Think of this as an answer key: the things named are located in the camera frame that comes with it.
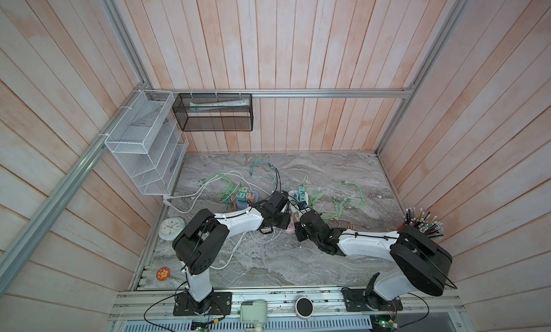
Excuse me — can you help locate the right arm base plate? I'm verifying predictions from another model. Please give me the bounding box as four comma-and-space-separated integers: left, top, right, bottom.
341, 287, 403, 312

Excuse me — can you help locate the white round clock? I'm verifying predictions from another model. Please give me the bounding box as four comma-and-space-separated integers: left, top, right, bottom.
158, 217, 186, 241

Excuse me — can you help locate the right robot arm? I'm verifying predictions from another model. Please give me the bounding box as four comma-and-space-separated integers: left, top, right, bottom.
295, 211, 453, 310

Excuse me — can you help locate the white wire shelf rack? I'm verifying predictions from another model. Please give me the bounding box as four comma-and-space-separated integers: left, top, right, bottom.
106, 90, 189, 196

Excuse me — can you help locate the red pencil cup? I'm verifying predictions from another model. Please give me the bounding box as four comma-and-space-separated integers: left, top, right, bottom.
403, 207, 445, 240

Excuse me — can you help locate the black mesh basket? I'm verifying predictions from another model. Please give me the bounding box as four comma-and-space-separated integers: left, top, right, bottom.
172, 92, 254, 132

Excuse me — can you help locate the white box device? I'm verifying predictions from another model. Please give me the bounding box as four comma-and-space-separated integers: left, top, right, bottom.
240, 300, 268, 332

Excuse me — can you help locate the blue power strip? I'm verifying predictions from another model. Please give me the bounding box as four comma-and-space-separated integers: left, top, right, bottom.
235, 188, 259, 210

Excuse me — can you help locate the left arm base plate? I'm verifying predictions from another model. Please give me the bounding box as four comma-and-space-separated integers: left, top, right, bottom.
173, 290, 232, 316

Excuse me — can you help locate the pink power strip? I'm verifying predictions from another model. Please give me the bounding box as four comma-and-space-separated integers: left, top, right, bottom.
285, 213, 300, 235

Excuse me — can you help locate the white power strip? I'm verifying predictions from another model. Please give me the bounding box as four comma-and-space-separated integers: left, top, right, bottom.
288, 186, 309, 211

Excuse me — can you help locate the black round speaker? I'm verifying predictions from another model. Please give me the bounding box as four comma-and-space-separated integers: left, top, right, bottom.
294, 296, 314, 319

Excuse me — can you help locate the red round sticker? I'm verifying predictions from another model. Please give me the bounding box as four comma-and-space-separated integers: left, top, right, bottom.
156, 267, 171, 282

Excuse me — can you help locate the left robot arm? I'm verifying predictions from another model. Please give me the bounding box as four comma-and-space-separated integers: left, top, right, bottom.
172, 191, 291, 303

